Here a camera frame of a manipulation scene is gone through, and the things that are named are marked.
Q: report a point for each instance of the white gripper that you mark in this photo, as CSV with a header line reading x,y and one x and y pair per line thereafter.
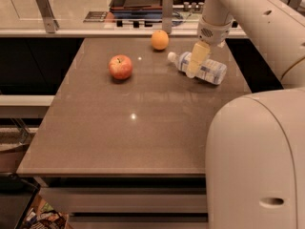
x,y
212,33

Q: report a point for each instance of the clear blue-label plastic bottle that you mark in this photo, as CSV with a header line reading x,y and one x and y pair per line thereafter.
x,y
210,71

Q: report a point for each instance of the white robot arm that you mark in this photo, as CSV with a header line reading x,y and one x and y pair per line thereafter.
x,y
255,151

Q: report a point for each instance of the orange fruit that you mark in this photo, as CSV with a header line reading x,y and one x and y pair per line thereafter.
x,y
159,40

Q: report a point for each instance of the red apple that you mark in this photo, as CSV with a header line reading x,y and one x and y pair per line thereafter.
x,y
120,67

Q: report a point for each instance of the dark metal tray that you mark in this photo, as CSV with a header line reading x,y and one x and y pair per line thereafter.
x,y
138,0

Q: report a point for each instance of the table drawer front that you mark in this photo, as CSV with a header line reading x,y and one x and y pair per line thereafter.
x,y
125,200

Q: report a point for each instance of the black bin lower left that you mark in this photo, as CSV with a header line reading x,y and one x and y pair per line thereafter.
x,y
16,196

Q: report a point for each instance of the middle metal glass bracket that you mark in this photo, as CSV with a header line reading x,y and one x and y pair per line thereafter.
x,y
167,14

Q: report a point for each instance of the left metal glass bracket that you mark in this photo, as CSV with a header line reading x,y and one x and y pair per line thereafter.
x,y
50,23

